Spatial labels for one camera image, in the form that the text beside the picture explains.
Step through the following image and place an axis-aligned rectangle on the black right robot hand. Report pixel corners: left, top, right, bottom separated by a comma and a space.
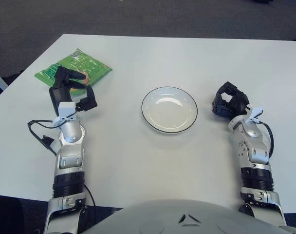
211, 81, 251, 120

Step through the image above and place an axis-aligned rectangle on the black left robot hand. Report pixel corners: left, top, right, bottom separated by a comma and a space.
49, 65, 98, 117

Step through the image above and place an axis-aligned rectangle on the green snack bag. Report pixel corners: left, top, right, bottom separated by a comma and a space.
34, 47, 113, 96

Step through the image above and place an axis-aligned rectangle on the white plate with black rim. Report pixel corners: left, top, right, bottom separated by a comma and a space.
141, 86, 199, 134

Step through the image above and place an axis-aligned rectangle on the grey robot torso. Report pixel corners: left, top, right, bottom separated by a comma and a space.
82, 198, 296, 234

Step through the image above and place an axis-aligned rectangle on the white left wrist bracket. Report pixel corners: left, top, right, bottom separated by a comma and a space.
52, 101, 80, 127

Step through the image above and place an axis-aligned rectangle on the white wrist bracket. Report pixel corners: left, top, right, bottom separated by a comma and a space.
52, 101, 80, 127
244, 107, 263, 124

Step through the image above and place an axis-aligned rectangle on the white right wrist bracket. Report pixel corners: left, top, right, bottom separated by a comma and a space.
244, 107, 263, 124

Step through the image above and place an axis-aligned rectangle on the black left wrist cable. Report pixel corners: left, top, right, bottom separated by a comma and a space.
27, 118, 60, 156

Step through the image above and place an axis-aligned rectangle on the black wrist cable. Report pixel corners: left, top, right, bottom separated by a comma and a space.
259, 121, 275, 157
27, 118, 60, 156

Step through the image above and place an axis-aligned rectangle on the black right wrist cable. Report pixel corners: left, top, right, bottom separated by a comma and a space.
259, 121, 275, 157

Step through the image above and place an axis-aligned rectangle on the thin black elbow cable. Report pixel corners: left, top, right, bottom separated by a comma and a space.
83, 184, 97, 208

